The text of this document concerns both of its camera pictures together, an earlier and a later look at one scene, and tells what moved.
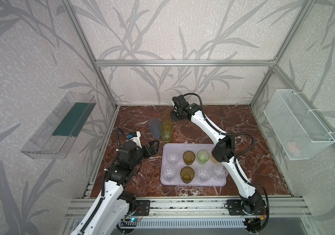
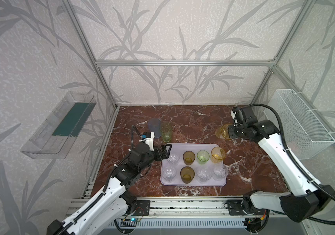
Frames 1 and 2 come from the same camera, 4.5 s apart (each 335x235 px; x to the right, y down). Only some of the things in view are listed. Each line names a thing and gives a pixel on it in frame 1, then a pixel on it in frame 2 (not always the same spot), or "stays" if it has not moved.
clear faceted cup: [219, 172] stays
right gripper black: [173, 118] to [231, 135]
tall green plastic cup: [165, 128] stays
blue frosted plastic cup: [155, 125] stays
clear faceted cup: [203, 175] stays
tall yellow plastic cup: [166, 117] to [223, 131]
